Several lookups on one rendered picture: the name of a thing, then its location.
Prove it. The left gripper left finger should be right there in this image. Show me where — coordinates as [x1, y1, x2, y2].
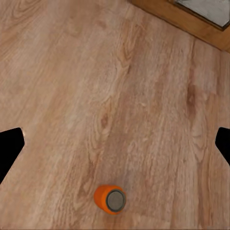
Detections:
[0, 127, 24, 184]

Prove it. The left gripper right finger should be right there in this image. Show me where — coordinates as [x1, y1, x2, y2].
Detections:
[215, 127, 230, 165]

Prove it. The can of soda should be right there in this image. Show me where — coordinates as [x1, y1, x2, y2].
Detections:
[93, 184, 127, 214]

